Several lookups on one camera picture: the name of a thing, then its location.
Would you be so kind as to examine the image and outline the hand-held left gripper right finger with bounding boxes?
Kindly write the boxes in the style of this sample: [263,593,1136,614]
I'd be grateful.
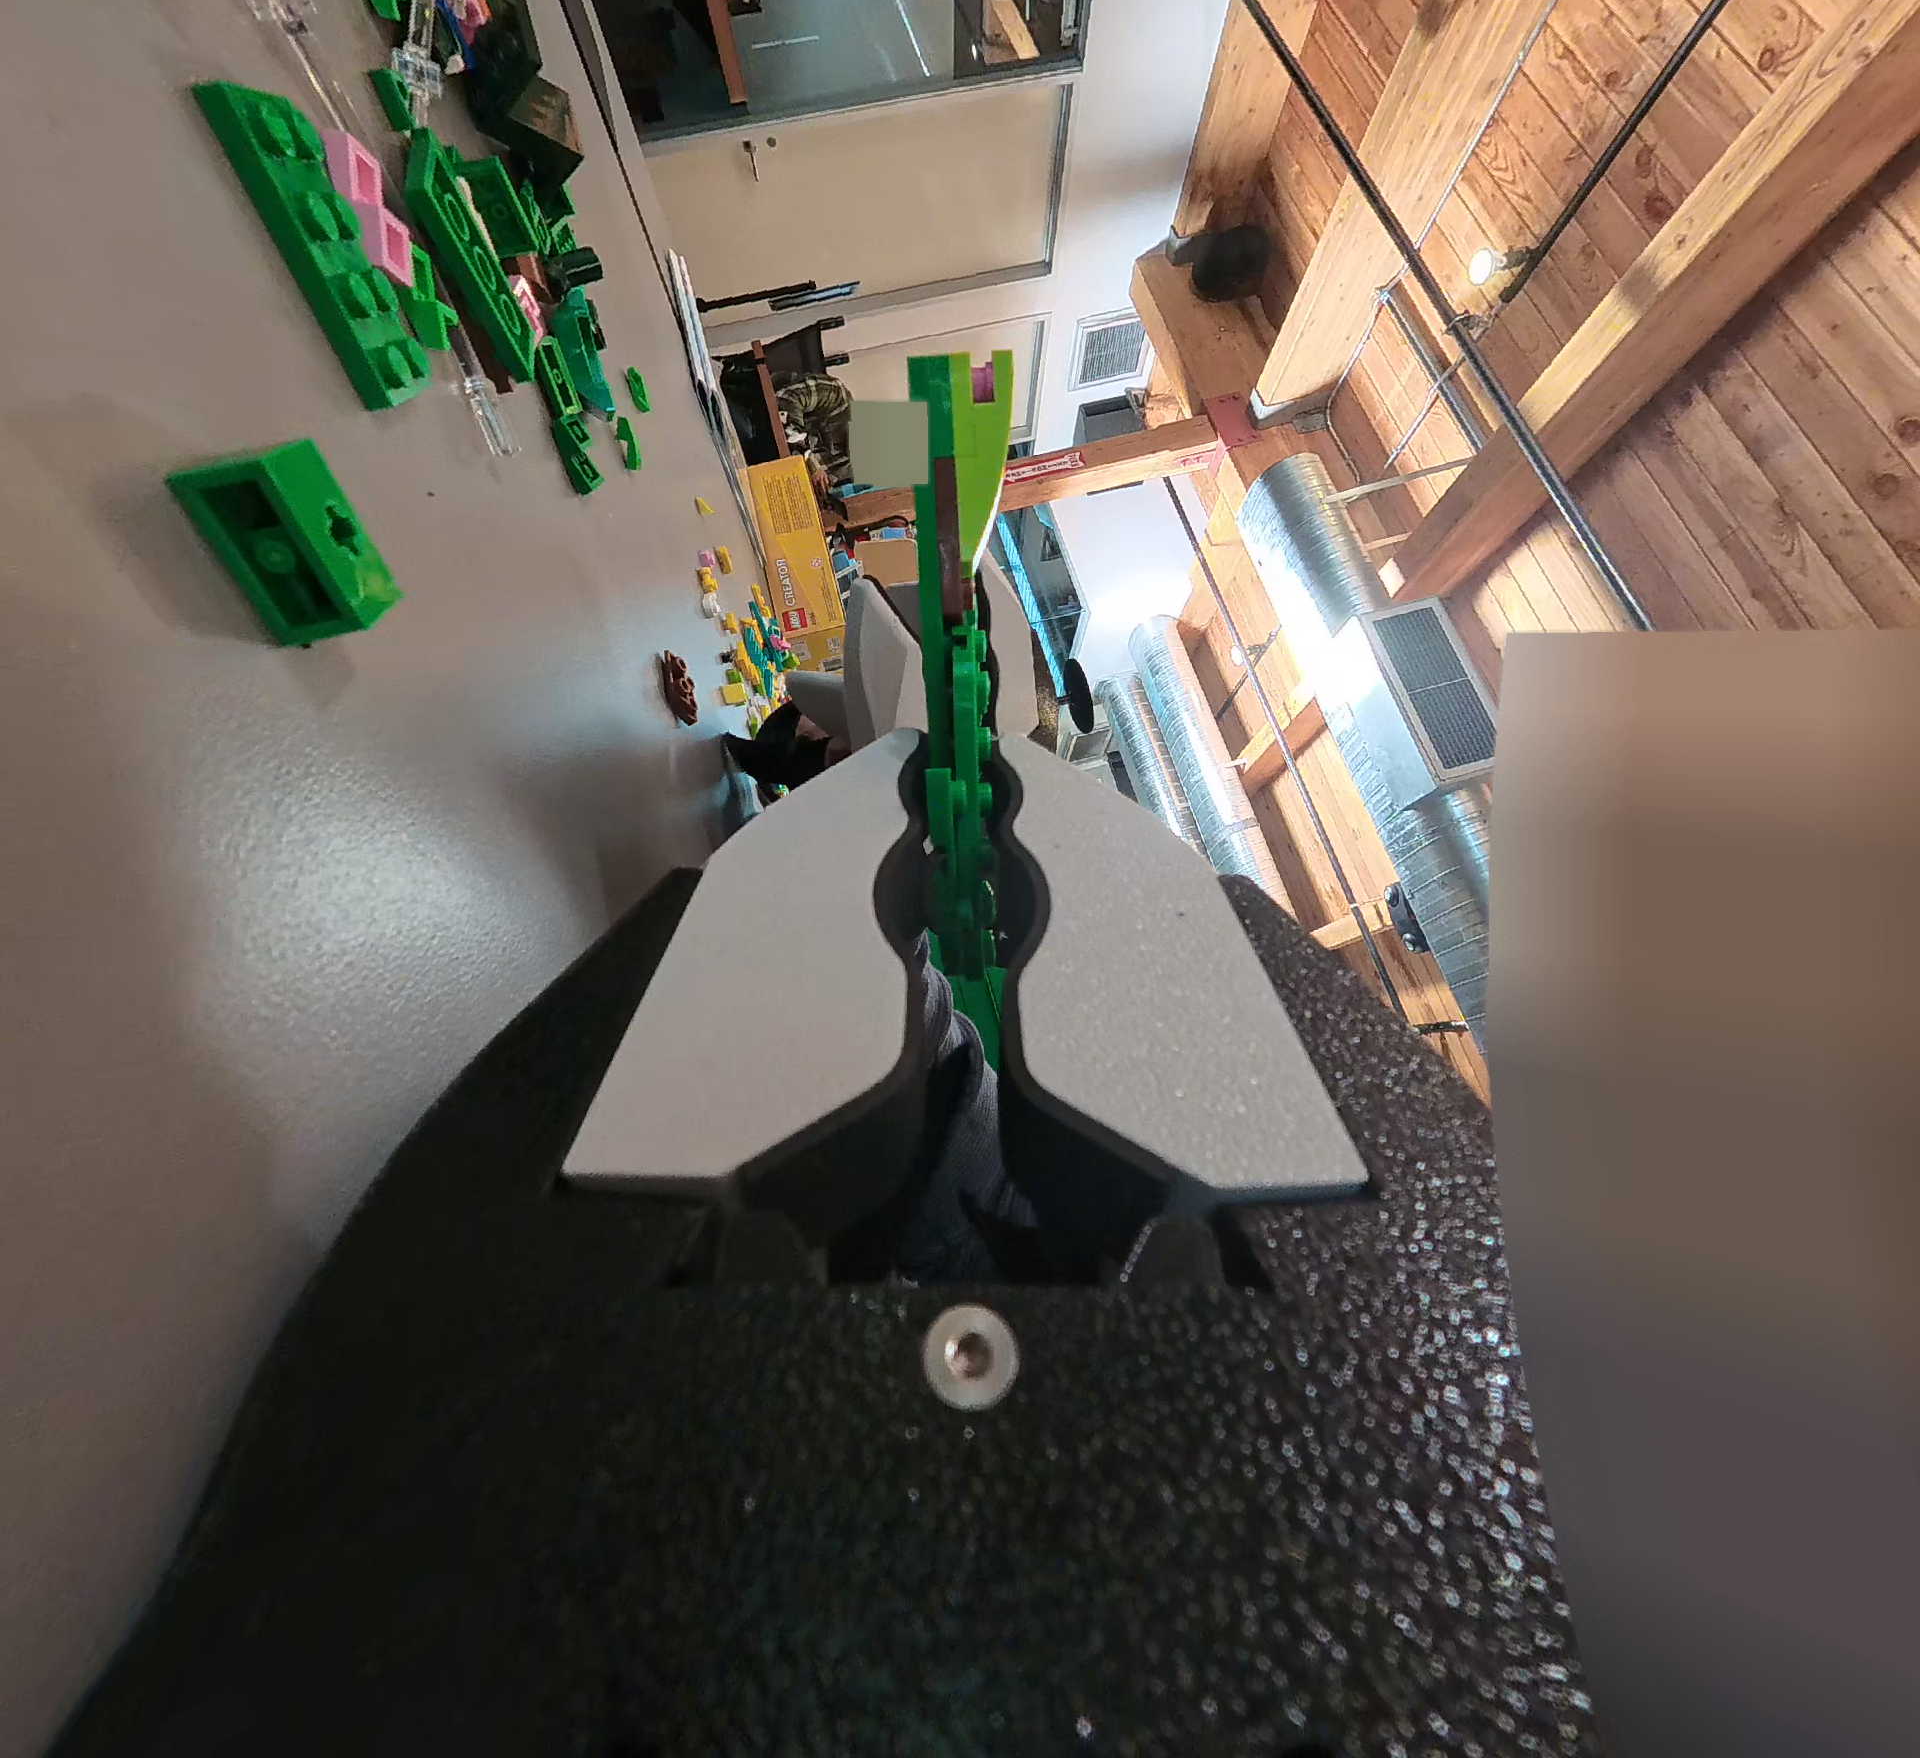
[976,734,1370,1250]

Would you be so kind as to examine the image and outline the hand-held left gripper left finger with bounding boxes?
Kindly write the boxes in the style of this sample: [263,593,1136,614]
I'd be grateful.
[560,734,939,1250]

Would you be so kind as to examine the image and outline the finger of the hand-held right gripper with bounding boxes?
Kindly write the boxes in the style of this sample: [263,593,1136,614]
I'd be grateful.
[841,580,931,749]

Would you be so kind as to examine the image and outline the green lego plate assembly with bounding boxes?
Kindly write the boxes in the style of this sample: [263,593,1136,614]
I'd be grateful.
[910,348,1023,996]

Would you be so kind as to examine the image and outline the small colourful lego pieces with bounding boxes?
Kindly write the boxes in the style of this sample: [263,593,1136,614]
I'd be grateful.
[686,544,841,716]

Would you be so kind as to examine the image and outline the yellow lego box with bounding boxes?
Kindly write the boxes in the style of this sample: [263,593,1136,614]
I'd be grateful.
[742,454,839,642]

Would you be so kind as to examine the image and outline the clear lego piece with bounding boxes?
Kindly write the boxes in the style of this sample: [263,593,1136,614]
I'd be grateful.
[449,330,520,468]

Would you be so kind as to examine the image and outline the green holed lego brick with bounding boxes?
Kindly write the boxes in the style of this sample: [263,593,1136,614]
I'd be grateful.
[166,440,401,648]

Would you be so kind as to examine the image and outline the cluster of green lego parts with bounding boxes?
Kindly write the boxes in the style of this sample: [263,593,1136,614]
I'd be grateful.
[55,0,656,499]

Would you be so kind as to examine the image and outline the white vent grille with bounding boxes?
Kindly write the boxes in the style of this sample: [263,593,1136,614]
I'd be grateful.
[1073,311,1154,401]

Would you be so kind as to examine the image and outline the ribbed silver ventilation duct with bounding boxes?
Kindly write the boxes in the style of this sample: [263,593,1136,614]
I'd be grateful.
[1119,611,1284,880]

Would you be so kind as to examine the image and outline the large silver ventilation duct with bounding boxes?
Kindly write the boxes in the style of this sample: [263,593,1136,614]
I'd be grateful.
[1237,454,1503,1041]

